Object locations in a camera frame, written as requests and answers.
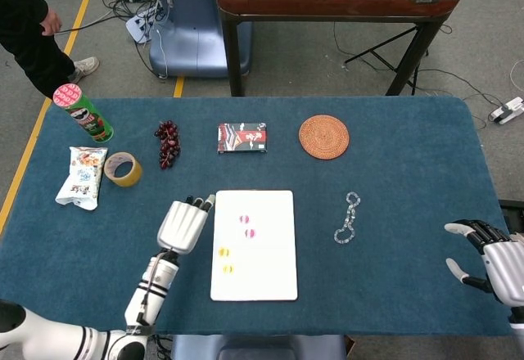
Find white power strip black plug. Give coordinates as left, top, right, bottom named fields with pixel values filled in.
left=489, top=96, right=524, bottom=125

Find black floor box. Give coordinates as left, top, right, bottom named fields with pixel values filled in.
left=499, top=199, right=524, bottom=234

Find yellow packing tape roll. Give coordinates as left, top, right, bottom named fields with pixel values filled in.
left=103, top=151, right=144, bottom=188

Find round woven rattan coaster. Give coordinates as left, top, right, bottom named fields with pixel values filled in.
left=298, top=115, right=351, bottom=161

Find standing person in black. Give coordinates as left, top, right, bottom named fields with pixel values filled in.
left=0, top=0, right=101, bottom=100

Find thin white floor cable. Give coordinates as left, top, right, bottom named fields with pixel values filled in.
left=509, top=59, right=524, bottom=91

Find brown mahjong table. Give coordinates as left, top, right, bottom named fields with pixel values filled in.
left=215, top=0, right=463, bottom=97

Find white magnetic board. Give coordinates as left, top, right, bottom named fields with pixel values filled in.
left=210, top=189, right=299, bottom=303

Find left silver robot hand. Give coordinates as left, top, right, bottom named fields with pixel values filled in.
left=156, top=194, right=217, bottom=254

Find blue own robot base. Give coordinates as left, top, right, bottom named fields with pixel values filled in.
left=169, top=334, right=349, bottom=360

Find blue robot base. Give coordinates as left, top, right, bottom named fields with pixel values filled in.
left=148, top=0, right=253, bottom=79

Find black cables under table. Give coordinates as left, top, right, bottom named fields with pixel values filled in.
left=142, top=334, right=174, bottom=360

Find red black card box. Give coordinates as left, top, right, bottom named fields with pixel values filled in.
left=217, top=122, right=269, bottom=155

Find white snack bag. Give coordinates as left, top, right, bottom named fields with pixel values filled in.
left=55, top=146, right=109, bottom=212

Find dark red grape bunch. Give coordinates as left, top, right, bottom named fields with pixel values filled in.
left=153, top=119, right=182, bottom=171

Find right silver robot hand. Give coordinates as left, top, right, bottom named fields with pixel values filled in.
left=444, top=218, right=524, bottom=306

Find green Pringles can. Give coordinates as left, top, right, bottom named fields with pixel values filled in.
left=52, top=83, right=115, bottom=144

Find thin black floor cable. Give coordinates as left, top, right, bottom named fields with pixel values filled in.
left=333, top=22, right=504, bottom=122

